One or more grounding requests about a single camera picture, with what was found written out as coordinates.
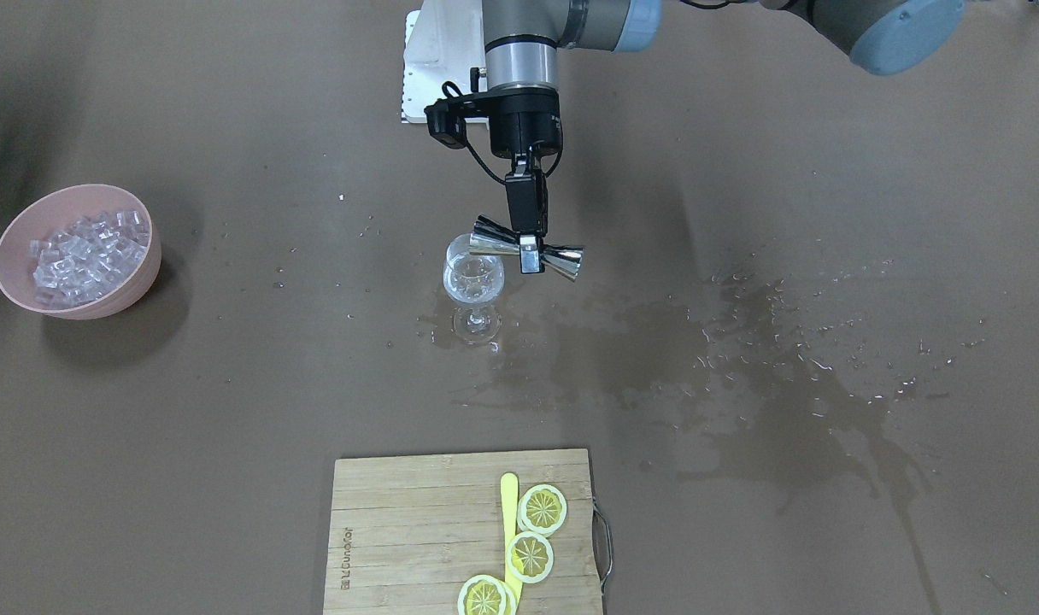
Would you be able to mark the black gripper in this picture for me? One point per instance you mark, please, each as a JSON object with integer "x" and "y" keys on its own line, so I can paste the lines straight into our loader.
{"x": 529, "y": 124}

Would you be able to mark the steel double jigger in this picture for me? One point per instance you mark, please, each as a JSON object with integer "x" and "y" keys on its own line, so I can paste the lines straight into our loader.
{"x": 534, "y": 255}

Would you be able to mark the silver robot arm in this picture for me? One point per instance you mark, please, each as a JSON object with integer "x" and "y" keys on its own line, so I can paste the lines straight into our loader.
{"x": 522, "y": 40}

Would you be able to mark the clear wine glass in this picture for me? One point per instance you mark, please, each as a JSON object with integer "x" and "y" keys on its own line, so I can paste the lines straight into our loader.
{"x": 473, "y": 282}

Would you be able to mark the clear ice cubes pile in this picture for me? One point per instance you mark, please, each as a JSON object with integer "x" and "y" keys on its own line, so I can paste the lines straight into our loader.
{"x": 90, "y": 258}

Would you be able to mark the lemon slice far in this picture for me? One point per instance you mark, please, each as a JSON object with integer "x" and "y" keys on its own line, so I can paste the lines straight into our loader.
{"x": 542, "y": 509}

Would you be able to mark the lemon slice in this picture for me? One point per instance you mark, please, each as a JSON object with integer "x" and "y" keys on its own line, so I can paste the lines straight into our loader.
{"x": 542, "y": 509}
{"x": 529, "y": 557}
{"x": 484, "y": 594}

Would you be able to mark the bamboo cutting board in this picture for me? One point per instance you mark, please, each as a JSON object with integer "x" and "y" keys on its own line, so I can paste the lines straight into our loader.
{"x": 408, "y": 531}

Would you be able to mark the lemon slice middle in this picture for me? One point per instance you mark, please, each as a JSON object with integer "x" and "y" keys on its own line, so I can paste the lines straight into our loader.
{"x": 529, "y": 557}

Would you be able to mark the lemon slice near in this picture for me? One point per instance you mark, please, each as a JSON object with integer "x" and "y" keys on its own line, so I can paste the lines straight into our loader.
{"x": 484, "y": 594}

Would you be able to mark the pink bowl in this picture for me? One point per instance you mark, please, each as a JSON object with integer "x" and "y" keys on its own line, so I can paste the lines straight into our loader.
{"x": 58, "y": 210}

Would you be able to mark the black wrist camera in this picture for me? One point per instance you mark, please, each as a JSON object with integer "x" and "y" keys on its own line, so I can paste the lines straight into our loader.
{"x": 446, "y": 119}

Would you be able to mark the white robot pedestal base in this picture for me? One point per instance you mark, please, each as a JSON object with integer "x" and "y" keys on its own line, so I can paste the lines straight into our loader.
{"x": 443, "y": 41}

